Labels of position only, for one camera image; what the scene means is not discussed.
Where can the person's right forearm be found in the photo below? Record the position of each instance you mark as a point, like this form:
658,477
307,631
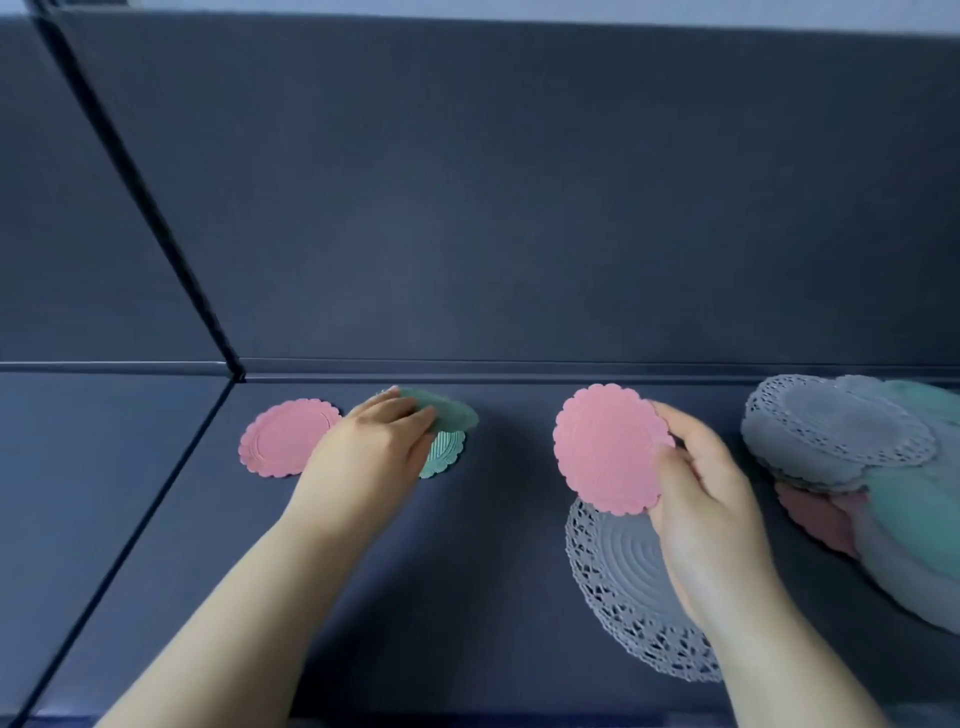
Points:
787,675

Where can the mixed pile of coasters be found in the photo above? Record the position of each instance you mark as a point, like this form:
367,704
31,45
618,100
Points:
840,435

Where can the black slotted shelf upright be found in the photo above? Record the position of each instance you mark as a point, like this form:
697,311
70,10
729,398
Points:
139,187

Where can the person's left hand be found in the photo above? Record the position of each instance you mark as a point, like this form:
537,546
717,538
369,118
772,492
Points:
367,472

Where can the person's left forearm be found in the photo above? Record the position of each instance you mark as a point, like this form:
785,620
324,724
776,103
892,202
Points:
240,630

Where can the person's right hand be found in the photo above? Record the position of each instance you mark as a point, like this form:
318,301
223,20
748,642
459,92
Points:
712,532

